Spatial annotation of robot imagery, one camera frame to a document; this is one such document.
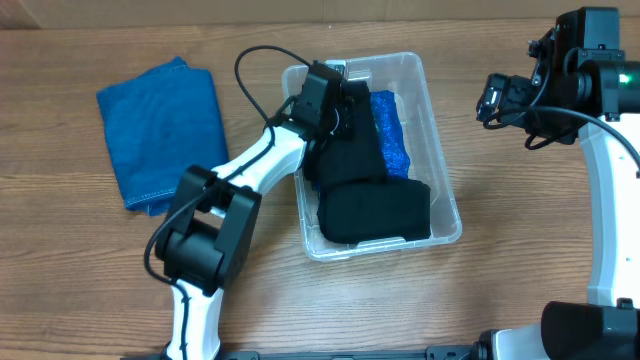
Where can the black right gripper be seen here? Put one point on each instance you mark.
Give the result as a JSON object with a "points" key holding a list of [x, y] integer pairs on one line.
{"points": [[500, 96]]}

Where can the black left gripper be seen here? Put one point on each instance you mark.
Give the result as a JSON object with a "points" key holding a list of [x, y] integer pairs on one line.
{"points": [[349, 104]]}

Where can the black cloth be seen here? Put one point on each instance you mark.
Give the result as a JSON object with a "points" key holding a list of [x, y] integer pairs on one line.
{"points": [[343, 162], [357, 212]]}

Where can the blue sequin garment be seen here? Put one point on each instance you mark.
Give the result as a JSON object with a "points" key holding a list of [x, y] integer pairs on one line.
{"points": [[390, 133]]}

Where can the blue denim cloth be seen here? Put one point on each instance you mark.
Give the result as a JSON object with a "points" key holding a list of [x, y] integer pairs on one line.
{"points": [[156, 126]]}

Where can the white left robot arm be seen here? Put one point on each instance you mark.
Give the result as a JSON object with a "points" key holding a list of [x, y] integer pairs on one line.
{"points": [[202, 244]]}

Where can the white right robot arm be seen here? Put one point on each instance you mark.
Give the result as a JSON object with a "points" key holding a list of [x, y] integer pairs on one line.
{"points": [[596, 105]]}

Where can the clear plastic container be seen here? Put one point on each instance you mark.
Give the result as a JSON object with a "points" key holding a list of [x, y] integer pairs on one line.
{"points": [[402, 74]]}

